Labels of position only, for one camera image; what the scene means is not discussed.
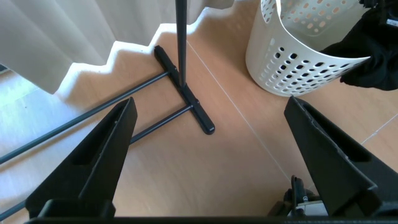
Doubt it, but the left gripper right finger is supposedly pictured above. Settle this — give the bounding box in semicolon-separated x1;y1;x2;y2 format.
284;95;398;218

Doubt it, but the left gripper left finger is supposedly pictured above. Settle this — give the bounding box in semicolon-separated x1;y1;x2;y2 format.
24;96;138;218

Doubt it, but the black garment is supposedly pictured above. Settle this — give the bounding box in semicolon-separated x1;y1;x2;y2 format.
320;0;398;91

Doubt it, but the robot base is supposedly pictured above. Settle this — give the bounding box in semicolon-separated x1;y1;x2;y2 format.
267;175;330;218

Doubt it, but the white laundry basket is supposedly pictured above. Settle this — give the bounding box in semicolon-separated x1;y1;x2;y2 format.
245;0;373;97

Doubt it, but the black clothes rack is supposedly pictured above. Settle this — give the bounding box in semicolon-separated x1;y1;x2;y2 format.
0;0;216;222

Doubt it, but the beige curtain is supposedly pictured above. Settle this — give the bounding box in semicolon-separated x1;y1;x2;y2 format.
0;0;236;95

